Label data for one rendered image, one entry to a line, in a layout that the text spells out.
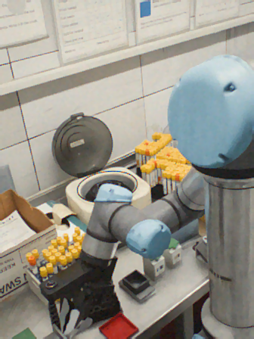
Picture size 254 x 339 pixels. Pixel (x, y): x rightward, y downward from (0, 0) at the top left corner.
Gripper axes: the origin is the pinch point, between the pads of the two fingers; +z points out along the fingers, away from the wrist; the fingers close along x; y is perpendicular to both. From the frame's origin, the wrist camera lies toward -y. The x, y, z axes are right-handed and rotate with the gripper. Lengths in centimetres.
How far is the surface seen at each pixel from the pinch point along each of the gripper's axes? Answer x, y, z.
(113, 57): 56, 34, -67
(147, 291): -0.9, 22.6, -9.2
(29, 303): 19.0, 2.5, 4.0
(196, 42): 60, 78, -87
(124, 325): -4.1, 14.0, -2.8
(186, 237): 6.5, 41.3, -21.0
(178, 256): 1.7, 33.7, -17.3
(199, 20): 59, 74, -95
